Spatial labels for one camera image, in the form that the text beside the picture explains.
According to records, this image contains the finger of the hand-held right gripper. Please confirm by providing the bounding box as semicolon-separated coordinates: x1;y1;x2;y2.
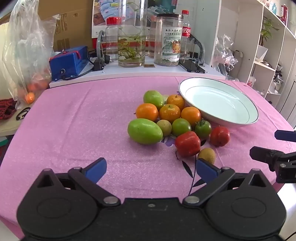
249;146;296;184
274;130;296;142

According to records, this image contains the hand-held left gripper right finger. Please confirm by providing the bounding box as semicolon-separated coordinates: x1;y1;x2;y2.
182;159;274;207

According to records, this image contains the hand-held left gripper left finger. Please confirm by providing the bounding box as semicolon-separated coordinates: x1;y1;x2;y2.
31;158;121;207

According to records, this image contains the small yellow-brown round fruit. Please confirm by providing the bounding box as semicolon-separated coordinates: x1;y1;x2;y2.
157;120;172;137
198;148;216;165

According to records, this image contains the small red tomato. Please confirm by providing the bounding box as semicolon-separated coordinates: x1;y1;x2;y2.
210;126;231;147

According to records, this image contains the green tomato with stem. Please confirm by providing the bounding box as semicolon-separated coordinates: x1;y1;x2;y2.
195;119;212;139

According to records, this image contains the pink tablecloth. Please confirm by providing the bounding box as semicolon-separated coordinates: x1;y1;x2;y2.
0;76;296;240

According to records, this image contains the orange tangerine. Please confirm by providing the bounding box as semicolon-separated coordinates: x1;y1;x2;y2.
135;103;159;121
181;107;201;126
159;104;181;123
166;94;185;110

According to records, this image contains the large green mango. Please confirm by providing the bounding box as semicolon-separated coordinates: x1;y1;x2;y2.
127;118;163;145

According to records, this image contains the white plate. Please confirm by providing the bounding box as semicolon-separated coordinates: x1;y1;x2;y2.
179;77;259;128

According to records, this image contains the white shelving unit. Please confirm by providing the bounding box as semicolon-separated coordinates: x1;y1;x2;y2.
228;0;296;116

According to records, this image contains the crumpled clear plastic bag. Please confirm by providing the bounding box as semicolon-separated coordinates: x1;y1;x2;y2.
211;34;238;80

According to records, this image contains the black smartphone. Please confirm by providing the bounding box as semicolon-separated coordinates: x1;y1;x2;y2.
179;59;206;74

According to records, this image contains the green potted plant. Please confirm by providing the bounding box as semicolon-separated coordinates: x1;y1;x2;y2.
258;16;280;47

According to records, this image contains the white raised shelf board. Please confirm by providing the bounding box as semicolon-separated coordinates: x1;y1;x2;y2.
48;59;226;88

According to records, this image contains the red and black cloth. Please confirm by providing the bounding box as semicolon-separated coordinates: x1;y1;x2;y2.
0;98;18;120

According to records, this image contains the blue metal box device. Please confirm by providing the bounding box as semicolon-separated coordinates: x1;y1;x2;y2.
49;46;89;81

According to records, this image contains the white cabinet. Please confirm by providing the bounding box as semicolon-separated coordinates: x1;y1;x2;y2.
176;0;238;67

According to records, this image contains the clear plastic bag with oranges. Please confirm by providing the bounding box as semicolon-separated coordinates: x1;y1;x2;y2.
2;0;57;104

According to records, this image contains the clear jar with red lid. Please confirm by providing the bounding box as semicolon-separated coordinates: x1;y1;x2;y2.
105;17;122;61

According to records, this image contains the labelled plastic jar black lid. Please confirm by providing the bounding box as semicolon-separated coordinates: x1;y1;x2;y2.
154;13;183;66

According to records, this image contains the glass vase with water plant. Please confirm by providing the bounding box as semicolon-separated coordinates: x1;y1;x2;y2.
118;0;147;68

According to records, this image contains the cola bottle with red cap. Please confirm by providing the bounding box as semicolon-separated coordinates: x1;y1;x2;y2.
180;10;192;60

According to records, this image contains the cardboard box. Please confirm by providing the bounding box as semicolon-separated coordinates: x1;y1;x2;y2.
37;0;94;52

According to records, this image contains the black hair tie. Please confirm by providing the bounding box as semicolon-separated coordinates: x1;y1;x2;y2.
16;107;31;121

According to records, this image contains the grey curved bracket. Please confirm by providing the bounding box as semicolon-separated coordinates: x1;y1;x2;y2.
96;30;107;61
190;34;206;66

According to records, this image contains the wall poster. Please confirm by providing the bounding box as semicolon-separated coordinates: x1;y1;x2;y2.
92;0;148;39

